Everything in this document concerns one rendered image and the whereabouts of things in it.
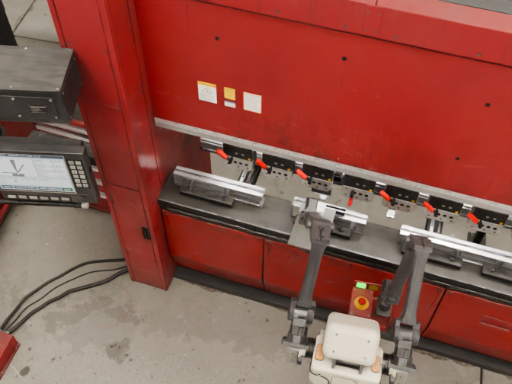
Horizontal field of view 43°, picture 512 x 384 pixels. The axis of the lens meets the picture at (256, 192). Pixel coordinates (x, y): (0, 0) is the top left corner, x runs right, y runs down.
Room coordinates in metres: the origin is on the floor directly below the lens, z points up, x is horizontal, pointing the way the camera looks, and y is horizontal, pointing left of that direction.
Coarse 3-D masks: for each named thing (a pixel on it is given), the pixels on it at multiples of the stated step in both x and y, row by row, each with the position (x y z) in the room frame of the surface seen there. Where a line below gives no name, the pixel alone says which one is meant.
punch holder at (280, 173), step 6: (264, 156) 2.00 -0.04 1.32; (270, 156) 1.99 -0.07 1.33; (276, 156) 1.98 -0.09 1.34; (264, 162) 2.00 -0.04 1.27; (270, 162) 1.99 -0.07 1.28; (276, 162) 1.98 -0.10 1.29; (282, 162) 1.97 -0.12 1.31; (288, 162) 1.97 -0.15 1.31; (294, 162) 2.00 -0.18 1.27; (276, 168) 1.98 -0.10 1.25; (282, 168) 1.97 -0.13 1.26; (294, 168) 2.03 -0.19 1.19; (264, 174) 2.00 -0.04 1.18; (270, 174) 1.99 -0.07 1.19; (276, 174) 1.98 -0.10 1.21; (282, 174) 1.97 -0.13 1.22; (288, 174) 1.96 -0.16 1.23; (288, 180) 1.96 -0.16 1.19
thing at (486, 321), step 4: (484, 316) 1.52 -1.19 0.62; (484, 320) 1.52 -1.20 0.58; (488, 320) 1.51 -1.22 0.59; (492, 320) 1.50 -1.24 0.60; (496, 320) 1.50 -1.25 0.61; (500, 320) 1.50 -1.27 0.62; (480, 324) 1.50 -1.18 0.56; (484, 324) 1.50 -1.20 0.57; (488, 324) 1.50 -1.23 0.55; (492, 324) 1.50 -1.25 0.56; (496, 324) 1.50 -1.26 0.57; (500, 324) 1.49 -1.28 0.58; (504, 324) 1.49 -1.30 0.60; (508, 324) 1.48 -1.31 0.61; (496, 328) 1.48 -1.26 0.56; (500, 328) 1.47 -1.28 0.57; (504, 328) 1.48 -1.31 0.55; (508, 328) 1.48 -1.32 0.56
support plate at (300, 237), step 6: (300, 210) 1.91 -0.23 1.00; (330, 210) 1.91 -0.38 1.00; (324, 216) 1.87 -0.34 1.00; (330, 216) 1.87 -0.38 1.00; (294, 228) 1.80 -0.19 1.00; (300, 228) 1.80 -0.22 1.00; (294, 234) 1.77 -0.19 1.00; (300, 234) 1.77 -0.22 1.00; (306, 234) 1.77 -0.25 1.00; (294, 240) 1.73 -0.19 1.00; (300, 240) 1.73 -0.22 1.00; (306, 240) 1.73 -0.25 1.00; (300, 246) 1.70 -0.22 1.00; (306, 246) 1.70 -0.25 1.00
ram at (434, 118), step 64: (192, 0) 2.10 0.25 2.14; (192, 64) 2.10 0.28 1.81; (256, 64) 2.02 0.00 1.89; (320, 64) 1.94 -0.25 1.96; (384, 64) 1.86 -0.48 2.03; (448, 64) 1.79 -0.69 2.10; (256, 128) 2.01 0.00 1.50; (320, 128) 1.93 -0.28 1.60; (384, 128) 1.85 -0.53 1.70; (448, 128) 1.77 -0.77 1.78
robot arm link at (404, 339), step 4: (400, 324) 1.17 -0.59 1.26; (400, 328) 1.14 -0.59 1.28; (404, 328) 1.14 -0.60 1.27; (408, 328) 1.14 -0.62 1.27; (412, 328) 1.14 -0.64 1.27; (400, 332) 1.12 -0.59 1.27; (404, 332) 1.12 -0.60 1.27; (408, 332) 1.13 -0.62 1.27; (412, 332) 1.13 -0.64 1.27; (400, 336) 1.11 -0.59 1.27; (404, 336) 1.11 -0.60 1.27; (408, 336) 1.11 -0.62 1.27; (400, 340) 1.10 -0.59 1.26; (404, 340) 1.10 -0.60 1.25; (408, 340) 1.10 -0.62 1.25; (396, 344) 1.09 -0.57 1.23; (400, 344) 1.08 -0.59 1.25; (404, 344) 1.08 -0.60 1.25; (408, 344) 1.08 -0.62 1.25; (404, 348) 1.07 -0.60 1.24; (408, 348) 1.07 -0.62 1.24
